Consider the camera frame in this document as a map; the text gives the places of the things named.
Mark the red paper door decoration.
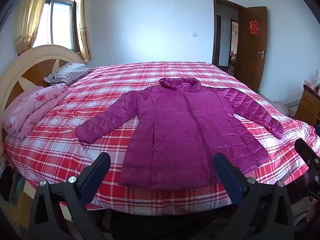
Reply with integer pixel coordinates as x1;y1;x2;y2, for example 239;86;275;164
249;20;261;34

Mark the brown wooden door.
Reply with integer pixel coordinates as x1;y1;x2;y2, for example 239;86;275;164
234;6;269;93

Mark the magenta puffer jacket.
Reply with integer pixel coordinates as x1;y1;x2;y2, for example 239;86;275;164
75;77;285;191

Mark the pink floral quilt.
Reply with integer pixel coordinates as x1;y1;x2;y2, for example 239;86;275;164
1;83;72;140

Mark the brown door frame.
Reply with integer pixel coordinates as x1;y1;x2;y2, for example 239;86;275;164
211;0;247;73

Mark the striped pillow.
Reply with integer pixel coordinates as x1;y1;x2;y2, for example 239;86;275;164
44;62;94;85

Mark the wooden bed headboard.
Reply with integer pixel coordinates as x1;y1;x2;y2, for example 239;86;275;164
0;45;85;137

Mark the red plaid bed sheet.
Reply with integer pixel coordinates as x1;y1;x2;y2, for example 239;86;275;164
5;61;320;217

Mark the wooden cabinet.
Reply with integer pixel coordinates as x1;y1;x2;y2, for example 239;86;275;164
293;84;320;128

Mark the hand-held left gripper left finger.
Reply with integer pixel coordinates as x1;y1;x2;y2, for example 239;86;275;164
29;152;112;240

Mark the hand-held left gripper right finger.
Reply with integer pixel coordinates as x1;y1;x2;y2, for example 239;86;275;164
213;152;296;240

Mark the window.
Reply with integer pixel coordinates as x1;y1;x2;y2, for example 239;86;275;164
32;0;78;53

